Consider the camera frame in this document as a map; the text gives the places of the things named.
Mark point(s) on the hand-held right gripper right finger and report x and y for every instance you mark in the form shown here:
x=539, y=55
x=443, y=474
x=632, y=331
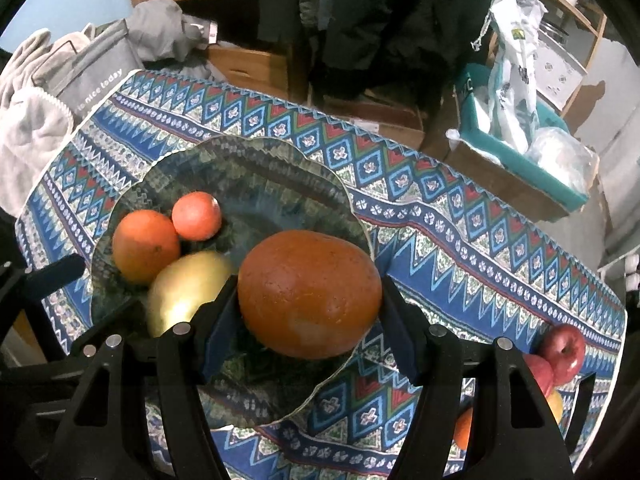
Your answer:
x=400, y=330

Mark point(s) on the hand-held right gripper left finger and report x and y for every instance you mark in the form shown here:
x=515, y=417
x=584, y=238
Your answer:
x=220, y=330

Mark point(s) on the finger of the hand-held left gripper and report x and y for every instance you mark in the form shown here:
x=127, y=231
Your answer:
x=55, y=272

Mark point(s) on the yellow lemon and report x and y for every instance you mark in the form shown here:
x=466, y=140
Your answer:
x=185, y=295

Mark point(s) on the orange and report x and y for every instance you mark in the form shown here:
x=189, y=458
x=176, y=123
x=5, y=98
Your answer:
x=145, y=247
x=462, y=427

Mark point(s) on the large orange grapefruit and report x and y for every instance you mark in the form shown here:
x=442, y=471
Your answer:
x=310, y=292

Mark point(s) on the reddish tangerine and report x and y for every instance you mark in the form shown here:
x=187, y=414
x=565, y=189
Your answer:
x=196, y=215

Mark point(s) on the dark green glass plate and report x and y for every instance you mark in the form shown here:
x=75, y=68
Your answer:
x=280, y=195

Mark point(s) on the yellow orange fruit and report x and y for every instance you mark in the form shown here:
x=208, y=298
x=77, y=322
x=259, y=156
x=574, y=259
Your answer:
x=555, y=406

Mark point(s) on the blue patterned tablecloth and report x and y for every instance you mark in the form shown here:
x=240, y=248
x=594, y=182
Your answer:
x=450, y=240

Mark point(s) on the white fleece blanket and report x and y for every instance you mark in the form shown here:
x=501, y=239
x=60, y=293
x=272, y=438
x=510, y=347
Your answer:
x=30, y=135

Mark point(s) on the large cardboard box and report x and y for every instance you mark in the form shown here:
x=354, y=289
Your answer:
x=500, y=180

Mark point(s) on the grey fabric tote basket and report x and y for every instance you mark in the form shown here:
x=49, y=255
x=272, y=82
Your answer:
x=95, y=75

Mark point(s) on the teal plastic crate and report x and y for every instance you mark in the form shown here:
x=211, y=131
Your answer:
x=530, y=165

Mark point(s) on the small cardboard box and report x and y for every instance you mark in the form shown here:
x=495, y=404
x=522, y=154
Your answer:
x=380, y=120

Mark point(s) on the clear plastic bag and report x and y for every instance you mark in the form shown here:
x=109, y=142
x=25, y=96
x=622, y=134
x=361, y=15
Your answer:
x=560, y=155

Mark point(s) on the wooden drawer chest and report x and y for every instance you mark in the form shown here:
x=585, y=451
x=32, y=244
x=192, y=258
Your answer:
x=250, y=72

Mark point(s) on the grey clothes pile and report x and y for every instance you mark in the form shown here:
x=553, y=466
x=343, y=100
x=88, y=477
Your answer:
x=160, y=25

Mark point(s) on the white printed bag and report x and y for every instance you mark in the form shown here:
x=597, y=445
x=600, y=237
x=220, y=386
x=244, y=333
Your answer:
x=515, y=60

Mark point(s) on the white patterned box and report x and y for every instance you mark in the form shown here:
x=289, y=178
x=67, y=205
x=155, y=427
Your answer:
x=555, y=70

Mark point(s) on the black hooded coat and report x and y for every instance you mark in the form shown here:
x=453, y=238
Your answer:
x=400, y=20

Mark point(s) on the wooden shelf rack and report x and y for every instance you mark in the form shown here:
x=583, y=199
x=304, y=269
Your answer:
x=586, y=60

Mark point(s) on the black jacket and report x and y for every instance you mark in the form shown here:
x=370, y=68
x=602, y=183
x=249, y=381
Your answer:
x=275, y=0

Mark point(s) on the grey door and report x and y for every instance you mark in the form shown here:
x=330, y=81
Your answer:
x=612, y=70

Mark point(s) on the steel pot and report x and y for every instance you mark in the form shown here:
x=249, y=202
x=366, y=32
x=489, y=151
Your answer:
x=557, y=27

